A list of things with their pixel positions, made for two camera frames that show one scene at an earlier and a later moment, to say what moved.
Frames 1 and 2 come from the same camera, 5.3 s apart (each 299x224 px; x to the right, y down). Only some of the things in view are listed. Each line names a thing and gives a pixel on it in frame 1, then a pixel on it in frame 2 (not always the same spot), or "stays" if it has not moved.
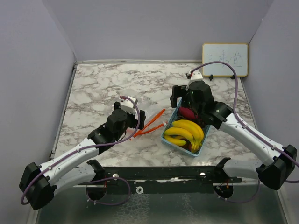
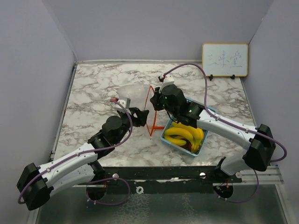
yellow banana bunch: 184,131 stays
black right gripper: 178,91 to 155,99
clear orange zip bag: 148,125 to 140,95
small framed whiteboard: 236,55 stays
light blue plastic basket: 181,148 stays
